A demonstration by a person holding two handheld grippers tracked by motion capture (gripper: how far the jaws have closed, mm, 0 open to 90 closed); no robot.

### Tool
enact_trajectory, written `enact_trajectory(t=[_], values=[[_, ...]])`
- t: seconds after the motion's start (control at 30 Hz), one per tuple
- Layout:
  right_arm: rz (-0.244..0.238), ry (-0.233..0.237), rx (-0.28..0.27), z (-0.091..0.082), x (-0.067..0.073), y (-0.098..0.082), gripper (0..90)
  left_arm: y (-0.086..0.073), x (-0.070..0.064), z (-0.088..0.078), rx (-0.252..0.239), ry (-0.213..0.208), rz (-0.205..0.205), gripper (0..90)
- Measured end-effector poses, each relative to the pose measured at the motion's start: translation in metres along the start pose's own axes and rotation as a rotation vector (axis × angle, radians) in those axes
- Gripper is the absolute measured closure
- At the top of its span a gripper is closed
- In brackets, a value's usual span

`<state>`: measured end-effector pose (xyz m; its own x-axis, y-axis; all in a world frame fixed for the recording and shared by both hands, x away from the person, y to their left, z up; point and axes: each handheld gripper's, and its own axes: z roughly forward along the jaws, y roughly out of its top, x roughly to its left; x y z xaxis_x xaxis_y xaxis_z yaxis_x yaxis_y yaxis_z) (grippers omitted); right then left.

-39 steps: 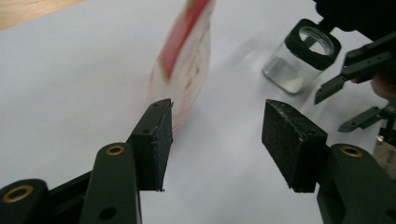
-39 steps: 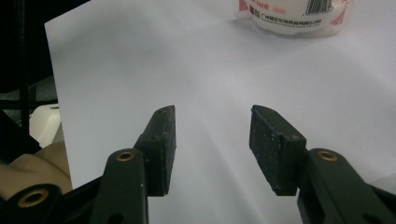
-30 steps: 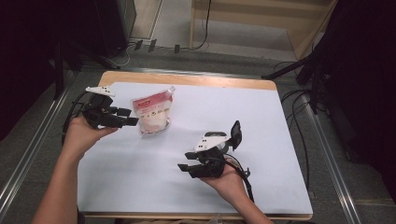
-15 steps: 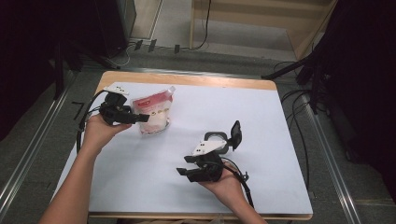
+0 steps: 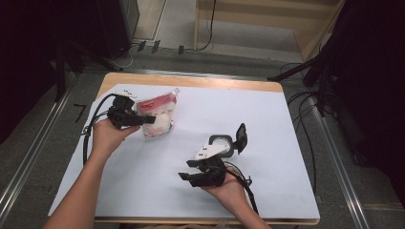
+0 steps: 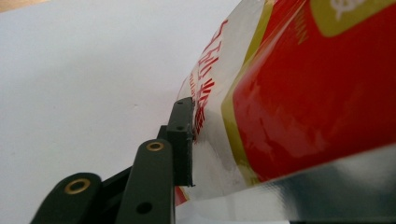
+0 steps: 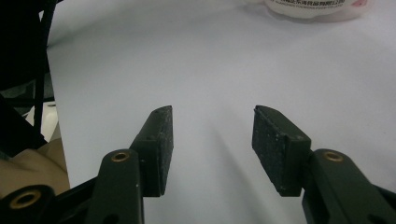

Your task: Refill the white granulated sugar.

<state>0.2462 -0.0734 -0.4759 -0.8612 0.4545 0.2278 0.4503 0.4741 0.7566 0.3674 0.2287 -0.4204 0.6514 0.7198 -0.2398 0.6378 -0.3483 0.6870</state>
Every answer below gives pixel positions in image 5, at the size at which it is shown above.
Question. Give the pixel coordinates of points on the light wooden frame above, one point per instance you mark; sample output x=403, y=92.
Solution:
x=305, y=35

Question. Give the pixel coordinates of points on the red and clear refill pouch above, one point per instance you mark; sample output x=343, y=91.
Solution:
x=160, y=122

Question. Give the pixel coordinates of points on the black tape strip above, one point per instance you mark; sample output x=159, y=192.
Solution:
x=155, y=46
x=181, y=50
x=141, y=46

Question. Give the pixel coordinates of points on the wooden table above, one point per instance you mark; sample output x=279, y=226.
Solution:
x=191, y=81

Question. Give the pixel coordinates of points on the metal floor rail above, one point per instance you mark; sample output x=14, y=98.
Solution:
x=31, y=156
x=340, y=171
x=191, y=74

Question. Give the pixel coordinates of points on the black angled tape mark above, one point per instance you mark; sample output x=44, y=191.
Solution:
x=81, y=111

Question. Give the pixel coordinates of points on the black curtain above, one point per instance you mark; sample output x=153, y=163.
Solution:
x=25, y=47
x=375, y=79

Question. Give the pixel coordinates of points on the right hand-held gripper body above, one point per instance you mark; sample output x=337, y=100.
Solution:
x=208, y=173

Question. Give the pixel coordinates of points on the person's left hand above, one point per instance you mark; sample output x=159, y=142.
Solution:
x=106, y=138

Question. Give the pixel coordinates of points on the black tripod stand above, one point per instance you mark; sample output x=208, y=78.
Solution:
x=321, y=82

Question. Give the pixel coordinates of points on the dark cabinet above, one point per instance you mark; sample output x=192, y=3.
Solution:
x=117, y=25

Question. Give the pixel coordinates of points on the person's right hand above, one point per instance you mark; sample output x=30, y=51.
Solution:
x=227, y=192

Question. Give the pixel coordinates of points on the white paper sheet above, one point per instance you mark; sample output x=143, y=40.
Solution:
x=153, y=178

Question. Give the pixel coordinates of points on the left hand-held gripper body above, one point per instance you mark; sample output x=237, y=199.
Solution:
x=122, y=116

